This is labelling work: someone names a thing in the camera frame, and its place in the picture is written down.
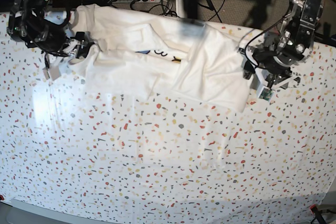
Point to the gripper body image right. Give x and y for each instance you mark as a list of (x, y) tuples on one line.
[(275, 62)]

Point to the terrazzo patterned tablecloth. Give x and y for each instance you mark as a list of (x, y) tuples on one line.
[(166, 160)]

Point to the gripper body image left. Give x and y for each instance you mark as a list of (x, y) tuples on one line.
[(69, 48)]

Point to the red clamp right corner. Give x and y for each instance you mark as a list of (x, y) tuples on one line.
[(317, 215)]

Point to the white printed T-shirt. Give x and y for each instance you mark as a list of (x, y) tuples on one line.
[(141, 54)]

